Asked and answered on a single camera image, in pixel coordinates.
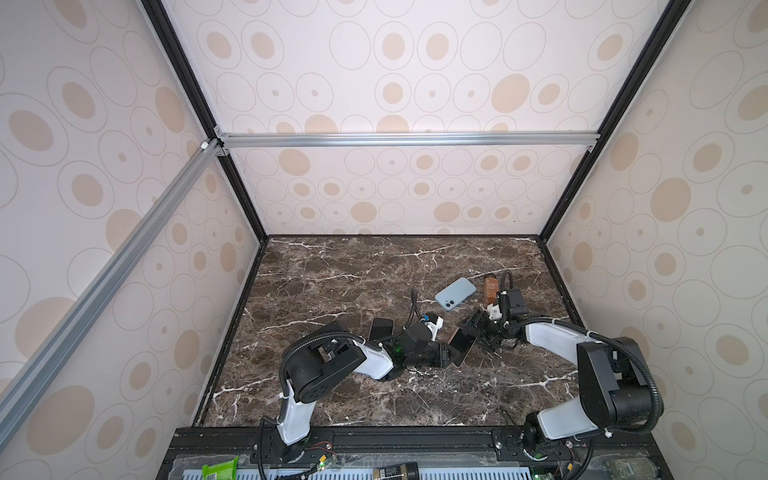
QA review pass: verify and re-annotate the green packet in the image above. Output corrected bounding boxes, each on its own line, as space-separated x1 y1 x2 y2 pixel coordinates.
201 457 239 480

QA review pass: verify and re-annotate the phone with black screen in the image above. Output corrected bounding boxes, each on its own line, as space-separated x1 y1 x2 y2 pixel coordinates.
448 326 479 367

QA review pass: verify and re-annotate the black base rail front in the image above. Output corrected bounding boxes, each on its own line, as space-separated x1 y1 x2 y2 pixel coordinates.
157 425 672 479

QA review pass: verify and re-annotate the light blue cased phone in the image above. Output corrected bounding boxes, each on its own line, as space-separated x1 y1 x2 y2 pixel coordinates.
435 277 477 311

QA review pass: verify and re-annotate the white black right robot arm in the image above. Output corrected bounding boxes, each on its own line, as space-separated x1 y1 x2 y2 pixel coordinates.
460 310 664 453

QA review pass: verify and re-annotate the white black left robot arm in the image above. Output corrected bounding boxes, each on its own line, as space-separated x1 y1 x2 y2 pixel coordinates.
277 316 460 446

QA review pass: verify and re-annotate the dark bottle at front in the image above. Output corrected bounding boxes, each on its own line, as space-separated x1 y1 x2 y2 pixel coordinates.
372 462 420 480

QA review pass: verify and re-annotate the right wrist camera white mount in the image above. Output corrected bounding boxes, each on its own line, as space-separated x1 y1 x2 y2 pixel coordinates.
486 288 529 322

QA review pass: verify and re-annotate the black corner frame post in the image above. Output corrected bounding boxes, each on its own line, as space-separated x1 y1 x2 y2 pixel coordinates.
539 0 692 245
141 0 269 243

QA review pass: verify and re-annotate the black corner frame post right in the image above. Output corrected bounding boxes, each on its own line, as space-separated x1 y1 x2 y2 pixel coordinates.
539 0 692 245

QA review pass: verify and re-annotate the black corner frame post left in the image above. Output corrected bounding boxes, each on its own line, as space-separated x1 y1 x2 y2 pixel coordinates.
141 0 269 243

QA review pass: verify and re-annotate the diagonal aluminium rail left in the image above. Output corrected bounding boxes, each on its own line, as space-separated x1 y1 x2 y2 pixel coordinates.
1 138 222 448

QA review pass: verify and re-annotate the horizontal aluminium rail back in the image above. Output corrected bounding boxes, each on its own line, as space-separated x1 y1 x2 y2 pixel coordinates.
221 131 600 148

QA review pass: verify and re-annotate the red sweet pepper spice jar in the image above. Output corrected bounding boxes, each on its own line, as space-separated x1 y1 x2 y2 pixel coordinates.
483 273 499 306

